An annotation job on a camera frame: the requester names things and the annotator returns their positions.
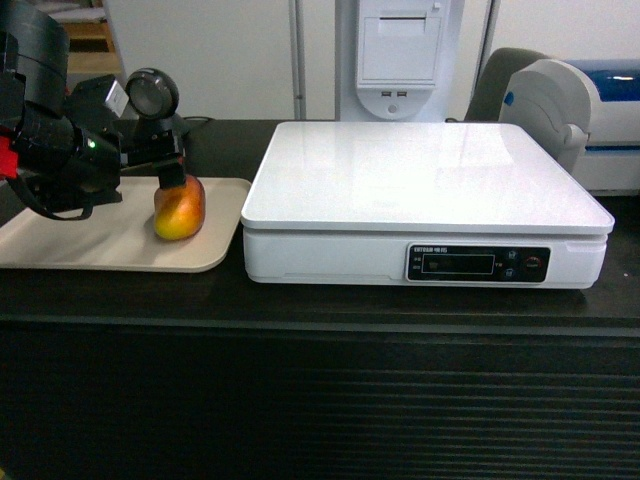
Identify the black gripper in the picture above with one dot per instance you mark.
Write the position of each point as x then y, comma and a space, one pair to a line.
165, 150

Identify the red yellow mango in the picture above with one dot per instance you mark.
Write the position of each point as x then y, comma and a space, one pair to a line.
179, 212

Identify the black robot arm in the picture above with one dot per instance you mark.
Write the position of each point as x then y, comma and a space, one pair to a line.
63, 152

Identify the black checkout counter cabinet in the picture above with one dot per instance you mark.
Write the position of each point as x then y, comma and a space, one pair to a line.
123, 375

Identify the white digital checkout scale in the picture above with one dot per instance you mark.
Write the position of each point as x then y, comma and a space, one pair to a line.
420, 204

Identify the beige plastic tray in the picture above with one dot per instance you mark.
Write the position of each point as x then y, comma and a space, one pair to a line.
121, 237

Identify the black round barcode scanner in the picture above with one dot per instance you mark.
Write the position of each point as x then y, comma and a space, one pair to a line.
154, 98

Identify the wooden pallet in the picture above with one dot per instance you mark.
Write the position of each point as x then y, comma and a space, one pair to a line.
92, 49

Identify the white receipt printer kiosk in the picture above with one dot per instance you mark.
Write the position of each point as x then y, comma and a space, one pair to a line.
396, 60

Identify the white blue label printer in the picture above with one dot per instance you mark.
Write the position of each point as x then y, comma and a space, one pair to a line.
585, 115

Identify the red camera mount block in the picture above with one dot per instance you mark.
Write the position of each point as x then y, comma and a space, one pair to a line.
8, 160

